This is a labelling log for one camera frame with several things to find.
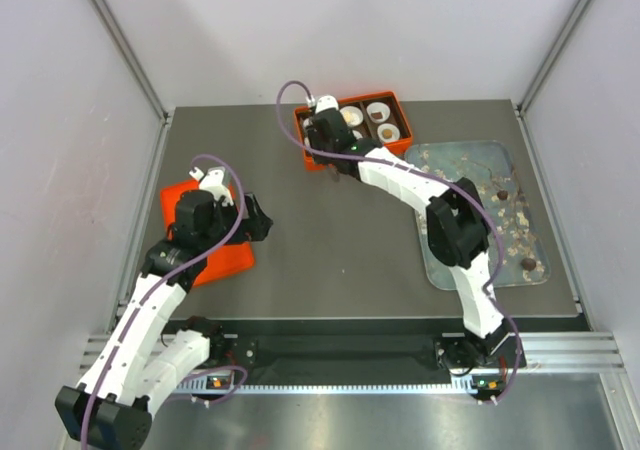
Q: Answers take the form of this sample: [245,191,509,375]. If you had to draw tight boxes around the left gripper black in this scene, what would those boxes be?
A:
[201,192,272,252]

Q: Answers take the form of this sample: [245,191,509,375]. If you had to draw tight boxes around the metal tongs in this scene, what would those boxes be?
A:
[328,166,340,182]

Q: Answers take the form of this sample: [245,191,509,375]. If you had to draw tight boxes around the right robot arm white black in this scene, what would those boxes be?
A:
[303,107,508,366]

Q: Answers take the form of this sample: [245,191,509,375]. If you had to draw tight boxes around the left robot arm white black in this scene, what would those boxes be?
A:
[55,185,273,449]

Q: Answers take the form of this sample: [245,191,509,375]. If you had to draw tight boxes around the white paper cup back middle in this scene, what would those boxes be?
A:
[340,106,364,128]

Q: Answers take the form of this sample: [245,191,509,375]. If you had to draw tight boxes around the orange box lid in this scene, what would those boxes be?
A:
[159,179,255,288]

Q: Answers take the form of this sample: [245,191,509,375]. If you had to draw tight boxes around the white paper cup back right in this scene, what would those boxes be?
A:
[366,102,391,123]

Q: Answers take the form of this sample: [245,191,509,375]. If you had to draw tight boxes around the orange compartment box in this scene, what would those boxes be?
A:
[292,90,415,173]

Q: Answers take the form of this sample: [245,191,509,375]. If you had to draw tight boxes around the white paper cup front right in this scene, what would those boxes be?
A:
[376,123,401,144]

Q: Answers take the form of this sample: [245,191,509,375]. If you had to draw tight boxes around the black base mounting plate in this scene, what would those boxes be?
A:
[207,334,520,376]

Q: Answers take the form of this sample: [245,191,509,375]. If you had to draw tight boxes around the blue floral tray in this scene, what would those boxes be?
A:
[404,140,551,288]

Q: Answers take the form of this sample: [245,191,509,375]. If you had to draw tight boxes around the dark round truffle front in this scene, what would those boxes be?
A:
[520,257,537,271]

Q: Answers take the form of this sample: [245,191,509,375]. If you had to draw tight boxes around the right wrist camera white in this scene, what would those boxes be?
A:
[306,95,339,115]

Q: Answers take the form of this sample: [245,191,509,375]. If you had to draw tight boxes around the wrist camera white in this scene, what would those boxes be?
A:
[306,95,339,115]
[189,166,235,207]

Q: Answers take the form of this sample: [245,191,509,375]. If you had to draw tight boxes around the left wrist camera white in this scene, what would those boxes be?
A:
[189,166,235,207]

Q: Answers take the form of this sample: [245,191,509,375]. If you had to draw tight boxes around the grey slotted cable duct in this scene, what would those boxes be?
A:
[170,372,503,397]

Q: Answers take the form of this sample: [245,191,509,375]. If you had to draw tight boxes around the aluminium frame rail front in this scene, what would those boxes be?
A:
[81,332,622,384]

